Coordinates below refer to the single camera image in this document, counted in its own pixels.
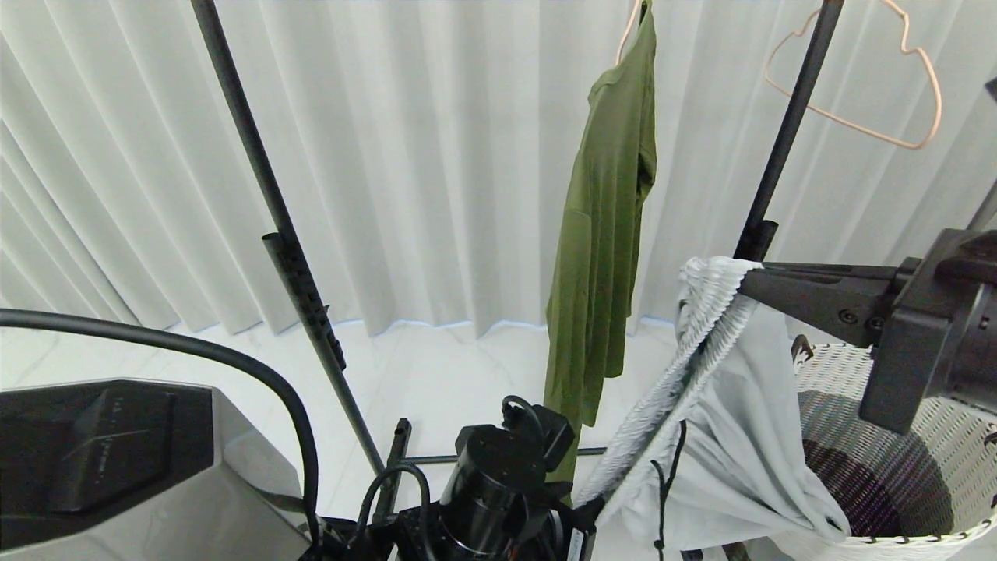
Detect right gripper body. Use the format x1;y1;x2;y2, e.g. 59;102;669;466
859;228;997;435

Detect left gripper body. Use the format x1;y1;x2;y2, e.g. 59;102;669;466
544;497;606;561

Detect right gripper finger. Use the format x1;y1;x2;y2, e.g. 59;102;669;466
736;269;897;348
759;263;920;283

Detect pale grey shorts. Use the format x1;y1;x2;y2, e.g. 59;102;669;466
572;257;851;561

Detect green printed t-shirt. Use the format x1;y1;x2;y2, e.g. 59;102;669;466
543;0;659;499

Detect pink clothes hanger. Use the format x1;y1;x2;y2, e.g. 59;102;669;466
615;0;651;67
763;0;943;150

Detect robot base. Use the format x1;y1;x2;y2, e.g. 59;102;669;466
0;379;312;561

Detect white laundry basket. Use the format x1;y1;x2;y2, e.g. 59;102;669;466
748;335;997;561

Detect black clothes rack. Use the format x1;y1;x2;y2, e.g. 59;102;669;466
191;0;846;531

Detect white curtain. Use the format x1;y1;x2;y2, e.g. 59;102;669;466
0;0;997;337

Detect black cable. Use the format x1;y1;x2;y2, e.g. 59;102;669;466
354;464;434;550
0;308;322;546
502;396;548;441

